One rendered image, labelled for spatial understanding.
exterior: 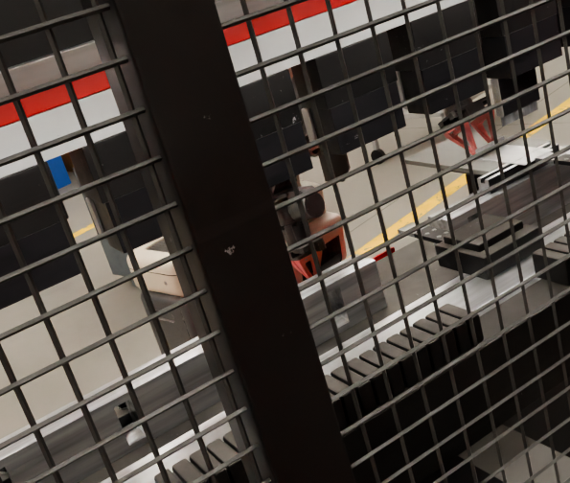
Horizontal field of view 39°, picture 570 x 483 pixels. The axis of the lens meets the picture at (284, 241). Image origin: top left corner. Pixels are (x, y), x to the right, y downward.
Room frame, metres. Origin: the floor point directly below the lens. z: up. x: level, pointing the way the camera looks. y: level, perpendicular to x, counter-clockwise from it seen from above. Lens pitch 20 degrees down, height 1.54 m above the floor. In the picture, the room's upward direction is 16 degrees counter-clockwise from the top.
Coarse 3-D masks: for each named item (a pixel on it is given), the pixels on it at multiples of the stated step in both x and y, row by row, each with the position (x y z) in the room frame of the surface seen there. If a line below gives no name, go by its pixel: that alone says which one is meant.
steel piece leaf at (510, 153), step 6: (498, 138) 1.61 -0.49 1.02; (504, 138) 1.62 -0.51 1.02; (492, 144) 1.61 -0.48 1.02; (480, 150) 1.59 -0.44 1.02; (492, 150) 1.60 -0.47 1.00; (504, 150) 1.58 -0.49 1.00; (510, 150) 1.57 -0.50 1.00; (516, 150) 1.56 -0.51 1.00; (522, 150) 1.55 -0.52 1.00; (534, 150) 1.53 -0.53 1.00; (486, 156) 1.58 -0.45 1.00; (492, 156) 1.57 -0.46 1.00; (504, 156) 1.55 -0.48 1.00; (510, 156) 1.54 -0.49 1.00; (516, 156) 1.53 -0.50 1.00; (522, 156) 1.52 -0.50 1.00; (504, 162) 1.52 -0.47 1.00; (510, 162) 1.51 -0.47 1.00
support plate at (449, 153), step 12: (444, 144) 1.76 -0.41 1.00; (456, 144) 1.73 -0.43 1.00; (468, 144) 1.70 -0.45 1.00; (480, 144) 1.68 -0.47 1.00; (516, 144) 1.61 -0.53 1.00; (528, 144) 1.59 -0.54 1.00; (540, 144) 1.57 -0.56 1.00; (420, 156) 1.72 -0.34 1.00; (432, 156) 1.69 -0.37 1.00; (444, 156) 1.67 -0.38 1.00; (456, 156) 1.64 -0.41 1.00; (444, 168) 1.61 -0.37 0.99; (480, 168) 1.53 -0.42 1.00; (492, 168) 1.51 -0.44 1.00
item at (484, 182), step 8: (504, 168) 1.50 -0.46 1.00; (512, 168) 1.48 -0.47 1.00; (520, 168) 1.49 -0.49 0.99; (536, 168) 1.51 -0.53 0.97; (480, 176) 1.48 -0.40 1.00; (488, 176) 1.48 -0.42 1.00; (496, 176) 1.46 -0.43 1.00; (520, 176) 1.49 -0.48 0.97; (480, 184) 1.47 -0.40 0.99; (488, 184) 1.45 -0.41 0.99
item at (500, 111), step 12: (528, 72) 1.52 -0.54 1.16; (492, 84) 1.50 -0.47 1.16; (504, 84) 1.49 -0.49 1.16; (528, 84) 1.52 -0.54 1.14; (504, 96) 1.49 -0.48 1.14; (528, 96) 1.52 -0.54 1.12; (504, 108) 1.49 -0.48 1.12; (516, 108) 1.50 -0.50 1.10; (528, 108) 1.53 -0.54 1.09; (504, 120) 1.50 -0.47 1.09
